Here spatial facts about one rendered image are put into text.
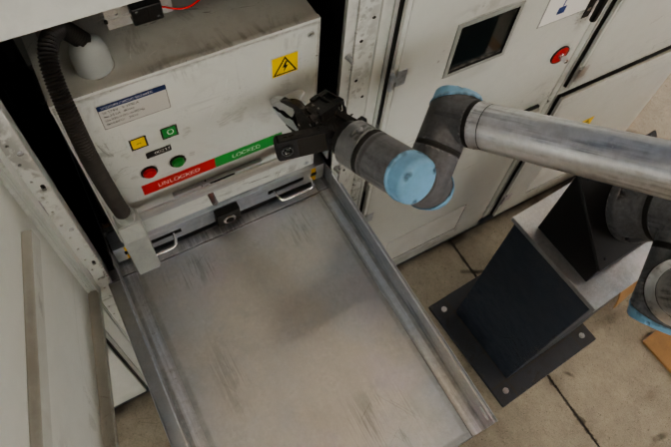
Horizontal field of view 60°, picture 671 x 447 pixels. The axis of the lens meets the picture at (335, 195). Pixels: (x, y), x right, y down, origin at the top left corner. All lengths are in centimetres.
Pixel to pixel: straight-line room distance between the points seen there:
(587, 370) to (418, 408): 122
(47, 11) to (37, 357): 50
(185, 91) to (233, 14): 17
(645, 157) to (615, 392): 162
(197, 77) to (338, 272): 60
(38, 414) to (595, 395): 194
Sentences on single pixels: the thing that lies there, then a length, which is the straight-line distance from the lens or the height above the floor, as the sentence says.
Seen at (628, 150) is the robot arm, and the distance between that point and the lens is 97.
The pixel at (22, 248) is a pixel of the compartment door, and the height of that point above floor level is 124.
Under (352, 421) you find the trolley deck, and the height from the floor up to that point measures 85.
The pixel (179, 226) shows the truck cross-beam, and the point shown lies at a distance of 142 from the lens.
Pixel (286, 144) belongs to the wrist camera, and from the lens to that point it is 107.
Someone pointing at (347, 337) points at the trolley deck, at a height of 85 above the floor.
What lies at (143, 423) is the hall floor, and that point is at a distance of 223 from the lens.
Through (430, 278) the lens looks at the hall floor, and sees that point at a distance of 239.
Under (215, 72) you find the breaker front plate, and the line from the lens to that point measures 109.
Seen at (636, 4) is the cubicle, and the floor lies 113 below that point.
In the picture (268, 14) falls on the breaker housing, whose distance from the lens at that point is 113.
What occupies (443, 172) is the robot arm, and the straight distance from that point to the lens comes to 109.
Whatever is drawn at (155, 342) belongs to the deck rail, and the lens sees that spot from 138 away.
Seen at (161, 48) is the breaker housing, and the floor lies 139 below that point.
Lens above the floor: 213
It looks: 58 degrees down
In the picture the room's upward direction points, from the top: 7 degrees clockwise
